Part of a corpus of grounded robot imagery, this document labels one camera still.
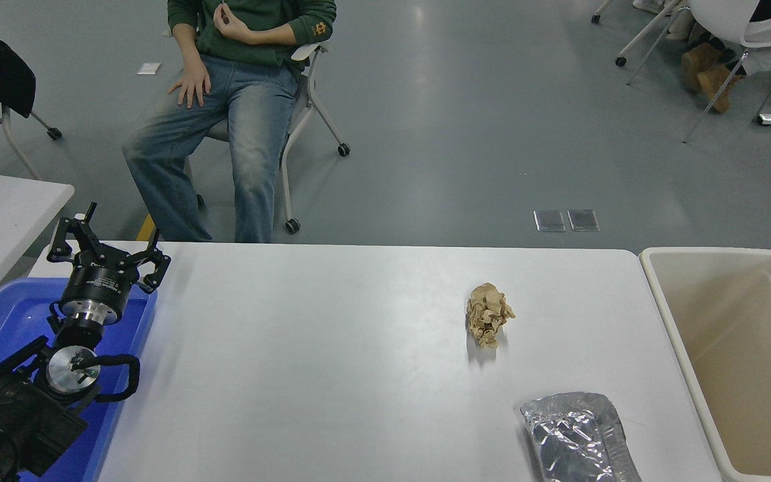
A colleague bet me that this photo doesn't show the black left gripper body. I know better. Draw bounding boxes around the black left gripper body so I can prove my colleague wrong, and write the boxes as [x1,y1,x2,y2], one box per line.
[60,262,133,311]

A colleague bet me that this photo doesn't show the tan paper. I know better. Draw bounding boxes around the tan paper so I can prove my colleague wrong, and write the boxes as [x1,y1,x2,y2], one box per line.
[466,282,516,349]

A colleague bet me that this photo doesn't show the silver foil tray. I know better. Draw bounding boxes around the silver foil tray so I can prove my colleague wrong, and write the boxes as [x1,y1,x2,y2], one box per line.
[520,392,642,482]

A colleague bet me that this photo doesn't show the person's right hand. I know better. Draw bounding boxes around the person's right hand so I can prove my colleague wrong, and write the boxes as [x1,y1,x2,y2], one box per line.
[167,58,213,109]

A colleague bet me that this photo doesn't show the person's left hand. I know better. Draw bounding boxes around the person's left hand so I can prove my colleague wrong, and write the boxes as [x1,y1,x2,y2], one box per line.
[213,2,256,46]

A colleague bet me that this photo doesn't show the blue plastic tray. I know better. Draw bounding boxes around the blue plastic tray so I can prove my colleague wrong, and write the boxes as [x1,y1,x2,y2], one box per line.
[0,278,159,482]

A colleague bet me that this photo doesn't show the seated person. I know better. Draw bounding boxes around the seated person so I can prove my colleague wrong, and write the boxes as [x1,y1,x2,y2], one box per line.
[122,0,338,243]

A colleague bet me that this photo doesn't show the white wheeled chair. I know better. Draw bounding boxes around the white wheeled chair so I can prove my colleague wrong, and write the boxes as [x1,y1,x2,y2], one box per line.
[185,42,351,235]

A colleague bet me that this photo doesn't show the silver floor plate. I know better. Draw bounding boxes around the silver floor plate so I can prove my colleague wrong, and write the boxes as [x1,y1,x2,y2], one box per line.
[567,209,600,232]
[533,210,566,233]

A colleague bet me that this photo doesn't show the person with tan boots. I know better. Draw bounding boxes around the person with tan boots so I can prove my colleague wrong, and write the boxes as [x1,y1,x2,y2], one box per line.
[667,0,771,114]

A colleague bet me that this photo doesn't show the large pale plastic bin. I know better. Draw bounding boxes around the large pale plastic bin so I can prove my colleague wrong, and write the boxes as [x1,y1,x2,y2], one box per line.
[639,247,771,482]

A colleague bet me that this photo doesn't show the white shell chair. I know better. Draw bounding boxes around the white shell chair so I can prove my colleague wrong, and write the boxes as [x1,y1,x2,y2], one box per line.
[683,0,771,143]

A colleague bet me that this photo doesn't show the white wheeled frame legs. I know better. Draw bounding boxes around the white wheeled frame legs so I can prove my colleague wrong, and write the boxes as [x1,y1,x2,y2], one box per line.
[590,0,687,86]

